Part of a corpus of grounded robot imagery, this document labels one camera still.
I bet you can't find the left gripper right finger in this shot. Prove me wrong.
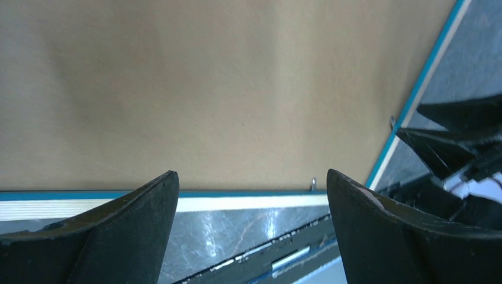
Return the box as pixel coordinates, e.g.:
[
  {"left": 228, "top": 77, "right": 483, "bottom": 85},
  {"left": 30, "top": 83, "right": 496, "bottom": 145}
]
[{"left": 327, "top": 169, "right": 501, "bottom": 283}]

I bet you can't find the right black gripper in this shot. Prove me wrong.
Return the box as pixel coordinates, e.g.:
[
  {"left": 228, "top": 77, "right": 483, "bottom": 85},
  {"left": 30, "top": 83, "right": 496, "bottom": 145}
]
[{"left": 396, "top": 94, "right": 501, "bottom": 182}]

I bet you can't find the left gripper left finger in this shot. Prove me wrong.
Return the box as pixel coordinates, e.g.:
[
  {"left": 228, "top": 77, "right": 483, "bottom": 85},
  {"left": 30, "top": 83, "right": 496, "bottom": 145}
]
[{"left": 1, "top": 171, "right": 179, "bottom": 283}]

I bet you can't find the wooden picture frame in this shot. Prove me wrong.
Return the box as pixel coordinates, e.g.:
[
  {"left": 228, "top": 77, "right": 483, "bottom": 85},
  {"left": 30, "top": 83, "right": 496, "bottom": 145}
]
[{"left": 1, "top": 1, "right": 471, "bottom": 221}]

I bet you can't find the brown cardboard backing board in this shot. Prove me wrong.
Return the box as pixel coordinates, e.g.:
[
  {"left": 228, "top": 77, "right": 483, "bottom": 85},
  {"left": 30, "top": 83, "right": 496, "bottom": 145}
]
[{"left": 1, "top": 1, "right": 454, "bottom": 191}]

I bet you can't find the metal retaining clip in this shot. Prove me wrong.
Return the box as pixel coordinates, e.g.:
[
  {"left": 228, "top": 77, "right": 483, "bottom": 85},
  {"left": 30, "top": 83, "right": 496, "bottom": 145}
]
[
  {"left": 390, "top": 116, "right": 396, "bottom": 130},
  {"left": 310, "top": 178, "right": 317, "bottom": 192}
]

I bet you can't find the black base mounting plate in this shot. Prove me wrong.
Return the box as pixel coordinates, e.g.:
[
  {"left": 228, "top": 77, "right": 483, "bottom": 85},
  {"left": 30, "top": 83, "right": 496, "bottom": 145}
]
[{"left": 177, "top": 214, "right": 340, "bottom": 283}]

